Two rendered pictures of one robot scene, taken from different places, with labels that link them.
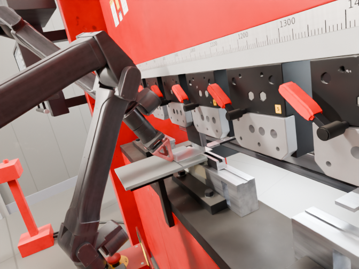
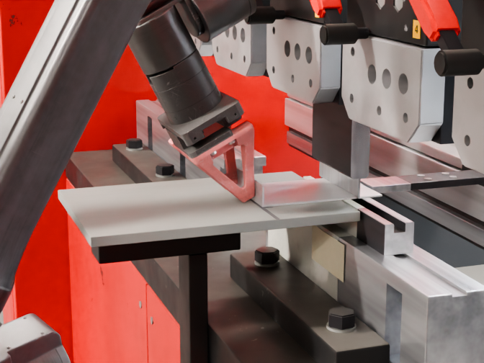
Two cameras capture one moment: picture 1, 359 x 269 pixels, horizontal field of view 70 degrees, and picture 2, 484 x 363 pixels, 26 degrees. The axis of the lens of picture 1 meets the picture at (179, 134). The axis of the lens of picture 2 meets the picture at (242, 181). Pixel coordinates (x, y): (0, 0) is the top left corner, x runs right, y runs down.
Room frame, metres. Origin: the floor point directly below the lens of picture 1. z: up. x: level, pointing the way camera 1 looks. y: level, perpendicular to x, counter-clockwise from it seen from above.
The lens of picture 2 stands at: (-0.24, 0.01, 1.27)
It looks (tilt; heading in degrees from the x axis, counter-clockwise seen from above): 14 degrees down; 2
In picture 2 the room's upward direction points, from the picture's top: straight up
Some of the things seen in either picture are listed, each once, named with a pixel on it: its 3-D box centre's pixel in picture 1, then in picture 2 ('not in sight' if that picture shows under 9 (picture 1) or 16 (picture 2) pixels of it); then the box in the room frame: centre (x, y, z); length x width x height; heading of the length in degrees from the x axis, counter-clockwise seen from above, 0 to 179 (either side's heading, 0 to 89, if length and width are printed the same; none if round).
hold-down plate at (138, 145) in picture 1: (143, 147); (148, 170); (1.37, 0.21, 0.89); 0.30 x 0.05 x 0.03; 21
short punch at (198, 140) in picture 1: (195, 135); (339, 142); (0.83, -0.05, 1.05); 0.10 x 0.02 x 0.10; 21
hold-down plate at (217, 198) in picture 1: (195, 188); (299, 306); (0.77, -0.01, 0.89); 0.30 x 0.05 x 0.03; 21
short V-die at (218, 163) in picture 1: (204, 156); (353, 211); (0.79, -0.07, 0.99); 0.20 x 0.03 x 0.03; 21
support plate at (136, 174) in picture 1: (158, 164); (203, 204); (0.78, 0.09, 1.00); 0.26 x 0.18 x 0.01; 111
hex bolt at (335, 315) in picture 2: (209, 192); (341, 319); (0.68, -0.05, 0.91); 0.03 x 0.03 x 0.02
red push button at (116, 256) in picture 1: (115, 261); not in sight; (0.62, 0.26, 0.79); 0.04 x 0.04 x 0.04
